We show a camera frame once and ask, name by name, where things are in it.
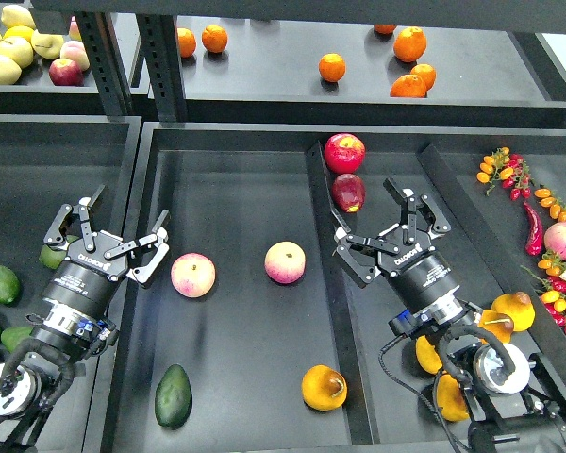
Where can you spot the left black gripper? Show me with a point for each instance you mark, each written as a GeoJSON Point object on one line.
{"type": "Point", "coordinates": [95, 264]}

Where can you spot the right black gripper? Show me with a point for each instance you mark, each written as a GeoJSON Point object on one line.
{"type": "Point", "coordinates": [417, 272]}

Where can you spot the dark green avocado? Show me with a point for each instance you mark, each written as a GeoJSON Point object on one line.
{"type": "Point", "coordinates": [173, 398]}

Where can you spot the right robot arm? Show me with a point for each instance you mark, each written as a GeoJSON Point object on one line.
{"type": "Point", "coordinates": [488, 396]}

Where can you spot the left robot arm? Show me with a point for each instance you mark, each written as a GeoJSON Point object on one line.
{"type": "Point", "coordinates": [44, 365]}

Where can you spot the dark red apple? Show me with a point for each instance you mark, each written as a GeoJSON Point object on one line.
{"type": "Point", "coordinates": [348, 192]}

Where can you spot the pink apple left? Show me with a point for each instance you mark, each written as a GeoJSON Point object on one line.
{"type": "Point", "coordinates": [193, 275]}

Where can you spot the pink apple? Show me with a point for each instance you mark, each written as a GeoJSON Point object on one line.
{"type": "Point", "coordinates": [554, 239]}
{"type": "Point", "coordinates": [193, 275]}
{"type": "Point", "coordinates": [285, 262]}

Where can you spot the bright red apple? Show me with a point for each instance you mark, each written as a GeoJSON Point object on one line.
{"type": "Point", "coordinates": [344, 153]}

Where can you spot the pink apple centre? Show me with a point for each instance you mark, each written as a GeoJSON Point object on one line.
{"type": "Point", "coordinates": [285, 262]}

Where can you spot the red chili pepper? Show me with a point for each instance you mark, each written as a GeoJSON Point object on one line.
{"type": "Point", "coordinates": [534, 240]}

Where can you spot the black centre tray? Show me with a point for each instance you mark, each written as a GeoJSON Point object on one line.
{"type": "Point", "coordinates": [233, 192]}

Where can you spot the orange cherry tomato bunch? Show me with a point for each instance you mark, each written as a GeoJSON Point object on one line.
{"type": "Point", "coordinates": [552, 202]}

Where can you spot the pink apple right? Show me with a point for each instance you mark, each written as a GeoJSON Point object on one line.
{"type": "Point", "coordinates": [554, 239]}

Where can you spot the red apple on shelf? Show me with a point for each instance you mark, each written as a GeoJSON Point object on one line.
{"type": "Point", "coordinates": [66, 72]}

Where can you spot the black tray divider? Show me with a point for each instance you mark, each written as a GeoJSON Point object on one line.
{"type": "Point", "coordinates": [361, 427]}
{"type": "Point", "coordinates": [495, 228]}

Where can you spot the mixed cherry tomato bunch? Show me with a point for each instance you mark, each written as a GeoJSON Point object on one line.
{"type": "Point", "coordinates": [550, 287]}

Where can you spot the peach on shelf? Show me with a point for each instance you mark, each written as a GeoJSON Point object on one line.
{"type": "Point", "coordinates": [75, 51]}

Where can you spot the black shelf post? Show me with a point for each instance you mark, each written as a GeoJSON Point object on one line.
{"type": "Point", "coordinates": [159, 45]}
{"type": "Point", "coordinates": [99, 38]}

